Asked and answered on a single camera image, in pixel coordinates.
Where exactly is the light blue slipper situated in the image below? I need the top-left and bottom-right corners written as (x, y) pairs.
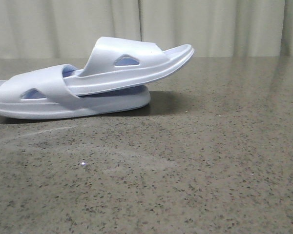
top-left (64, 37), bottom-right (194, 96)
top-left (0, 64), bottom-right (151, 119)

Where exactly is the beige curtain backdrop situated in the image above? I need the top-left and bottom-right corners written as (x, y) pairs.
top-left (0, 0), bottom-right (293, 59)

